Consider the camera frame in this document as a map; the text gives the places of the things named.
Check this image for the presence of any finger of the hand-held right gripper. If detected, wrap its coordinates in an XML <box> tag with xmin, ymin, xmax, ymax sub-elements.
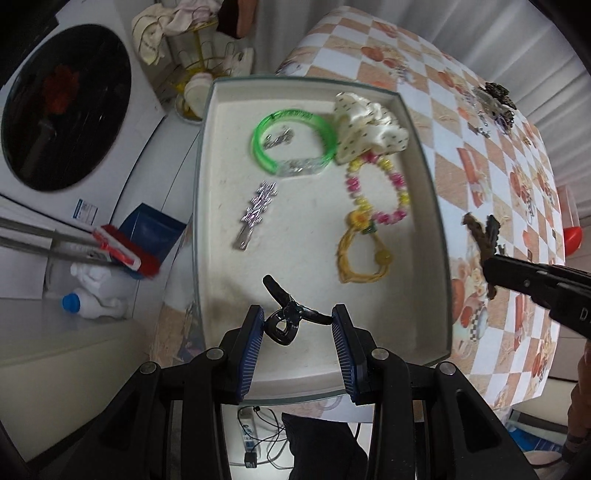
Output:
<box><xmin>482</xmin><ymin>255</ymin><xmax>561</xmax><ymax>309</ymax></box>

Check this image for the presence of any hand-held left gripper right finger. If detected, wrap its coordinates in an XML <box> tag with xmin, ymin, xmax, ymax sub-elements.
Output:
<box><xmin>330</xmin><ymin>304</ymin><xmax>542</xmax><ymax>480</ymax></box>

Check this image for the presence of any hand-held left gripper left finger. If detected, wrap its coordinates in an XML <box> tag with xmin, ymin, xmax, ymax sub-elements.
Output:
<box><xmin>69</xmin><ymin>304</ymin><xmax>267</xmax><ymax>480</ymax></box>

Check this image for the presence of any brown hair clip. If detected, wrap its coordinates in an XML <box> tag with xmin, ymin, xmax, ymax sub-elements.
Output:
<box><xmin>462</xmin><ymin>212</ymin><xmax>504</xmax><ymax>298</ymax></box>

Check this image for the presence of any black bow hair clip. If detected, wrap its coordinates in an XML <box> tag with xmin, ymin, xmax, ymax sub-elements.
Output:
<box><xmin>262</xmin><ymin>274</ymin><xmax>334</xmax><ymax>346</ymax></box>

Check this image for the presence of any yellow flower hair tie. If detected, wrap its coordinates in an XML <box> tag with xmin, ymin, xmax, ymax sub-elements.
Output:
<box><xmin>336</xmin><ymin>209</ymin><xmax>394</xmax><ymax>284</ymax></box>

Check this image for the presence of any white rectangular tray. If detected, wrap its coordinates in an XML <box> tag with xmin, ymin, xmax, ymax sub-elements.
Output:
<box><xmin>191</xmin><ymin>76</ymin><xmax>455</xmax><ymax>406</ymax></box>

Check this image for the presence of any silver star hair clip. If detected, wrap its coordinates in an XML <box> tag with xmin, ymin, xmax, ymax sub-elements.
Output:
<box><xmin>232</xmin><ymin>181</ymin><xmax>279</xmax><ymax>252</ymax></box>

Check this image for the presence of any pink yellow beaded bracelet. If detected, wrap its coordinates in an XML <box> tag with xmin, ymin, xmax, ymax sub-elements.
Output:
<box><xmin>345</xmin><ymin>154</ymin><xmax>411</xmax><ymax>227</ymax></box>

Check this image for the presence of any cream polka dot scrunchie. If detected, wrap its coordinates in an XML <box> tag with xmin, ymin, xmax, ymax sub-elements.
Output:
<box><xmin>333</xmin><ymin>91</ymin><xmax>411</xmax><ymax>166</ymax></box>

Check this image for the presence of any green translucent bangle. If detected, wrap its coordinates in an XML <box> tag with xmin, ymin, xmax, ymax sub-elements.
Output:
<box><xmin>252</xmin><ymin>108</ymin><xmax>339</xmax><ymax>178</ymax></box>

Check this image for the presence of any person's right hand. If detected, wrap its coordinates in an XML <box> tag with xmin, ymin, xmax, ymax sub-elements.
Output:
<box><xmin>561</xmin><ymin>344</ymin><xmax>591</xmax><ymax>464</ymax></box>

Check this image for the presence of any red plastic chair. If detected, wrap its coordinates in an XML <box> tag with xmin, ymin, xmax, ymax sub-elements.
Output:
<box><xmin>563</xmin><ymin>225</ymin><xmax>583</xmax><ymax>254</ymax></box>

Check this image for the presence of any white power strip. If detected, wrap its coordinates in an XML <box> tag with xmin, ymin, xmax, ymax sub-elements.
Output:
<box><xmin>237</xmin><ymin>405</ymin><xmax>260</xmax><ymax>470</ymax></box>

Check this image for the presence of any person's leg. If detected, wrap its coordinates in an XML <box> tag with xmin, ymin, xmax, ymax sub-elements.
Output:
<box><xmin>281</xmin><ymin>412</ymin><xmax>371</xmax><ymax>480</ymax></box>

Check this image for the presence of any red bristle broom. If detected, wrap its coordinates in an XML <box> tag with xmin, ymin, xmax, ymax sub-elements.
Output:
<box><xmin>0</xmin><ymin>216</ymin><xmax>163</xmax><ymax>278</ymax></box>

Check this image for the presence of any blue dustpan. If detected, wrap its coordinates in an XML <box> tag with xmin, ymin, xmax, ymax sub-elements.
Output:
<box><xmin>117</xmin><ymin>202</ymin><xmax>188</xmax><ymax>281</ymax></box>

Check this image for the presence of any white bottle blue cap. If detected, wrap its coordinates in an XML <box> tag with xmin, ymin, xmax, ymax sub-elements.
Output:
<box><xmin>61</xmin><ymin>262</ymin><xmax>129</xmax><ymax>322</ymax></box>

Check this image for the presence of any leopard print hair claw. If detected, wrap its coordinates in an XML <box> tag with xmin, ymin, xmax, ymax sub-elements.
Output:
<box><xmin>482</xmin><ymin>82</ymin><xmax>514</xmax><ymax>110</ymax></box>

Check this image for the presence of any white low cabinet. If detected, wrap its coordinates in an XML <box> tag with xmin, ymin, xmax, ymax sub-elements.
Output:
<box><xmin>0</xmin><ymin>295</ymin><xmax>154</xmax><ymax>464</ymax></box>

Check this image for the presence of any white curtain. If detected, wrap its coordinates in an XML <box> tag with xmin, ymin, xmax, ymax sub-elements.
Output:
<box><xmin>406</xmin><ymin>0</ymin><xmax>575</xmax><ymax>127</ymax></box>

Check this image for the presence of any white washing machine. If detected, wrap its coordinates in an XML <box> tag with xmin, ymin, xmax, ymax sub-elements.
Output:
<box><xmin>0</xmin><ymin>0</ymin><xmax>171</xmax><ymax>227</ymax></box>

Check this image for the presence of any cream cloth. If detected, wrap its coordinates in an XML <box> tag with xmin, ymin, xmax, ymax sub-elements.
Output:
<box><xmin>131</xmin><ymin>4</ymin><xmax>168</xmax><ymax>66</ymax></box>

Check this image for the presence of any pale pink cloth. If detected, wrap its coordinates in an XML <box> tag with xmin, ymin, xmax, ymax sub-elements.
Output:
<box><xmin>166</xmin><ymin>0</ymin><xmax>222</xmax><ymax>35</ymax></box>

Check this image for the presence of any yellow wire basket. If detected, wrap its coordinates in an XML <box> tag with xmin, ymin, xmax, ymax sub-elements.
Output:
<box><xmin>161</xmin><ymin>23</ymin><xmax>256</xmax><ymax>124</ymax></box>

